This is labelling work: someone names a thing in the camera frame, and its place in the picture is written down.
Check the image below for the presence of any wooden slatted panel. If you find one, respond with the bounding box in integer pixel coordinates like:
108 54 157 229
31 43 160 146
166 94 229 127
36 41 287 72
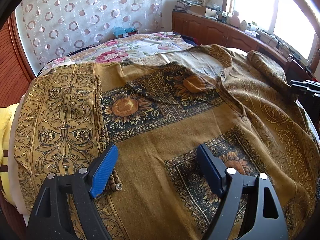
0 12 38 108

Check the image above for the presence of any cardboard box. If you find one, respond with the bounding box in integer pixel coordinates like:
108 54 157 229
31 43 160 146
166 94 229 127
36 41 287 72
190 4 217 18

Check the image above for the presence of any stack of folded cloths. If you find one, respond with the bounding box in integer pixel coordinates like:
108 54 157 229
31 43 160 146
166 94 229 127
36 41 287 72
176 0 203 7

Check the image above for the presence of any brown sunflower print garment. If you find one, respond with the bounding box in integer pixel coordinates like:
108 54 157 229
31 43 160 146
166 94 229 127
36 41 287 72
14 44 320 240

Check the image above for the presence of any beige pillow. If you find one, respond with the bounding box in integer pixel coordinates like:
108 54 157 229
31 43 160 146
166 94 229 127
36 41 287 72
6 96 28 214

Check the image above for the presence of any sheer circle pattern curtain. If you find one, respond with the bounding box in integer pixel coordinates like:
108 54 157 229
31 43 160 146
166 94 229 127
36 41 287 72
15 0 173 68

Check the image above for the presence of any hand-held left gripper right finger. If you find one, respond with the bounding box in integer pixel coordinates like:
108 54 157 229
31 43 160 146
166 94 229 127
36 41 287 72
196 144 292 240

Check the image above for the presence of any teal blue box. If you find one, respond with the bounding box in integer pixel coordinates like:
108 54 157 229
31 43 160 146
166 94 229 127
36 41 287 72
113 26 138 38

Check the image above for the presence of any wooden cabinet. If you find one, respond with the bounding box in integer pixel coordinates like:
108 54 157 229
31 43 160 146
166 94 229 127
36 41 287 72
172 11 320 85

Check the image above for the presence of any yellow cloth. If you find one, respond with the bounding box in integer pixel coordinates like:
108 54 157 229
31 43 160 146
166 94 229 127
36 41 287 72
0 104 19 203

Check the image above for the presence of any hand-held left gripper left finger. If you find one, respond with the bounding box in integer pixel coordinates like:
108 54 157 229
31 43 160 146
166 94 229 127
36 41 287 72
26 144 119 240

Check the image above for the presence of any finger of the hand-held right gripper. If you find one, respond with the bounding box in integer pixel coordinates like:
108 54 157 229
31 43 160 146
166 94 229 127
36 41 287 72
289 79 320 101

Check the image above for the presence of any floral bed sheet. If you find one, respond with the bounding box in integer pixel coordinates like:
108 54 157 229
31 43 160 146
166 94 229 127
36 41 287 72
41 32 198 67

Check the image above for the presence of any window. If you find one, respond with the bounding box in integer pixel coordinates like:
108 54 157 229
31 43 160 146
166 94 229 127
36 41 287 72
225 0 320 60

